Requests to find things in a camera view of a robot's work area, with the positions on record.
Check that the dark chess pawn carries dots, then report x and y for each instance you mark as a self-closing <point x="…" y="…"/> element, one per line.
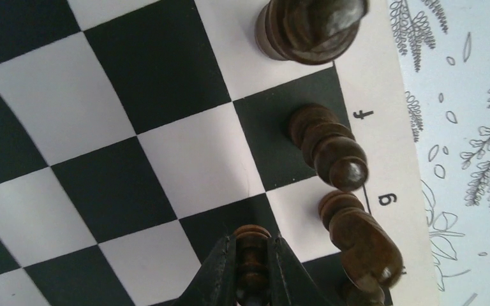
<point x="252" y="271"/>

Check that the dark knight chess piece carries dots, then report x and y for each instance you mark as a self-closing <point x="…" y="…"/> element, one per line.
<point x="369" y="257"/>

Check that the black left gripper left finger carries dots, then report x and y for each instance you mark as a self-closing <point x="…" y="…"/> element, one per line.
<point x="215" y="282"/>

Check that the floral patterned table mat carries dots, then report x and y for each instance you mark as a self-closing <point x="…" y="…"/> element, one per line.
<point x="444" y="53"/>

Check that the black white chessboard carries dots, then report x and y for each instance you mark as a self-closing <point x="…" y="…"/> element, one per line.
<point x="134" y="134"/>

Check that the dark bishop chess piece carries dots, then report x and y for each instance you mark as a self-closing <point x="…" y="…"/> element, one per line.
<point x="328" y="147"/>

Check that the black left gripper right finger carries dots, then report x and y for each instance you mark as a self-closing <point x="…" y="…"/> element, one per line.
<point x="289" y="282"/>

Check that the dark queen chess piece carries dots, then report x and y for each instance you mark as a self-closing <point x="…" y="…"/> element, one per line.
<point x="308" y="32"/>

